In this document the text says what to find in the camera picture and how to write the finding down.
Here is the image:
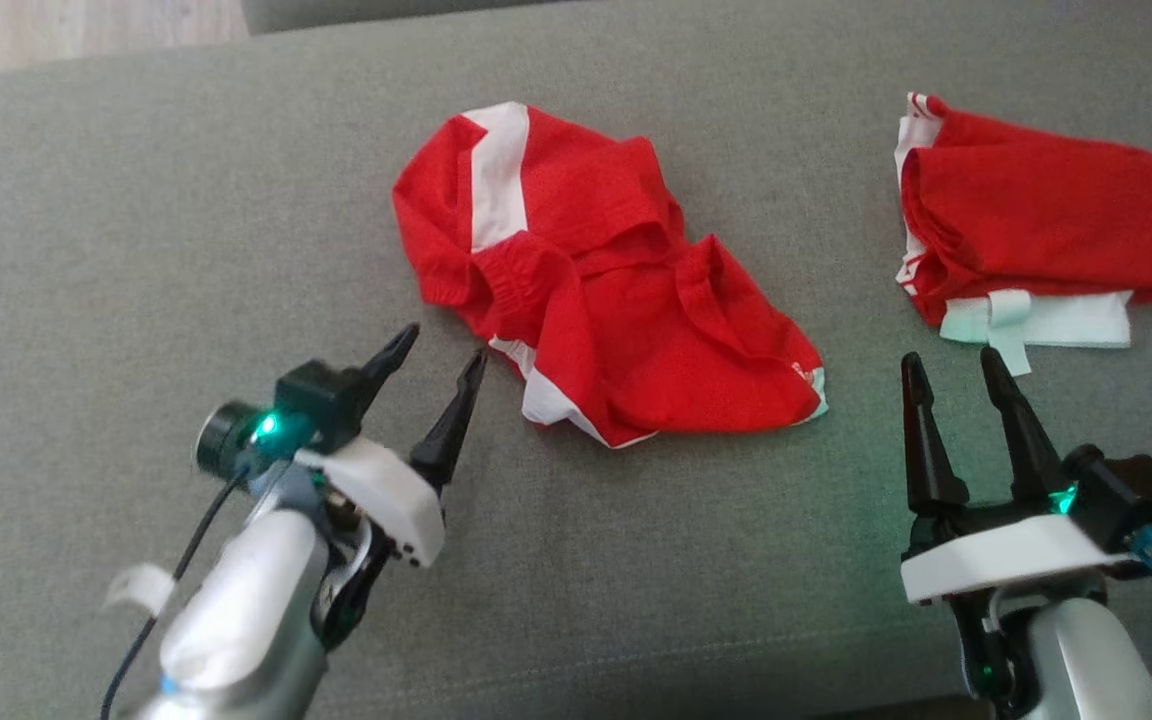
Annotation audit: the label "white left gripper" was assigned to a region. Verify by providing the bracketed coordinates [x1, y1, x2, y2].
[296, 323, 489, 569]

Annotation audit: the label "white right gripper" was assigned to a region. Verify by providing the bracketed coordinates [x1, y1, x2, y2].
[901, 347, 1137, 606]

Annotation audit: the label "red shorts with white stripe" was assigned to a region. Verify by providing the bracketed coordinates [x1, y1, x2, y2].
[393, 102, 829, 449]

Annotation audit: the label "red jersey with white sleeves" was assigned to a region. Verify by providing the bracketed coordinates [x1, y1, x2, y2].
[894, 93, 1152, 377]

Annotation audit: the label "grey sofa ottoman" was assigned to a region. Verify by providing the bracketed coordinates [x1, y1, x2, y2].
[0, 0, 1152, 720]

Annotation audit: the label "grey sofa back cushion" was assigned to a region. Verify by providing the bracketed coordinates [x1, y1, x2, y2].
[241, 0, 577, 36]

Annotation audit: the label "black left camera cable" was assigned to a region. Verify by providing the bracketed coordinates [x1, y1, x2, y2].
[101, 470, 249, 720]

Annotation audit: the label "white cable label tag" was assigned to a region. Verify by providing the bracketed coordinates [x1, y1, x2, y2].
[104, 563, 177, 617]

